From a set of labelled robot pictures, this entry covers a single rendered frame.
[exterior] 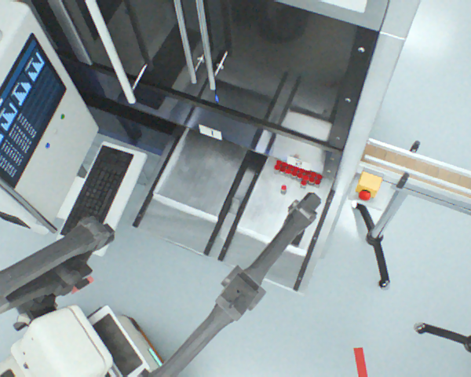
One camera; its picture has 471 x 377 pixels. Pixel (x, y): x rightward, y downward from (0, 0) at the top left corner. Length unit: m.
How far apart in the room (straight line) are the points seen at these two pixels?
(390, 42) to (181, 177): 1.07
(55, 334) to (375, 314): 1.77
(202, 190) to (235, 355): 1.02
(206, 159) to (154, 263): 0.97
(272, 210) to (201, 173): 0.31
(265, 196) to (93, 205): 0.66
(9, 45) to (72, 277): 0.68
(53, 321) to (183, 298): 1.41
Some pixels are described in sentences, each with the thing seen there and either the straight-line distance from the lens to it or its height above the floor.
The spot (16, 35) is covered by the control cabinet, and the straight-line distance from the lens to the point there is 1.78.
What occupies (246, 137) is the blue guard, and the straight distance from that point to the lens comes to 1.96.
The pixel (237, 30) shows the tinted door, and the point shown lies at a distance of 1.50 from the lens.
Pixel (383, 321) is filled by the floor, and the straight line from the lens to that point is 2.92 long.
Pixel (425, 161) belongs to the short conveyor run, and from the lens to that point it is 2.13.
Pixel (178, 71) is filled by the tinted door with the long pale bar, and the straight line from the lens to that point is 1.80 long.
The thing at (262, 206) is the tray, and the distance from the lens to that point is 2.07.
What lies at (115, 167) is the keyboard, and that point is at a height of 0.82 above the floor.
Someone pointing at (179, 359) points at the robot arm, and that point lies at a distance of 1.51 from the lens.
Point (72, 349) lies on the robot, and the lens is 1.54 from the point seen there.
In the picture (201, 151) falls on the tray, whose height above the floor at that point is 0.88.
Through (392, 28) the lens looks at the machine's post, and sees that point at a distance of 1.29.
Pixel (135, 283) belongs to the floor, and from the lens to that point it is 2.96.
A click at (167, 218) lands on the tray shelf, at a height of 0.88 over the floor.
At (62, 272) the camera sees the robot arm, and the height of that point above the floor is 1.27.
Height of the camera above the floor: 2.82
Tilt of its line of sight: 68 degrees down
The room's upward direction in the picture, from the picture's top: 8 degrees counter-clockwise
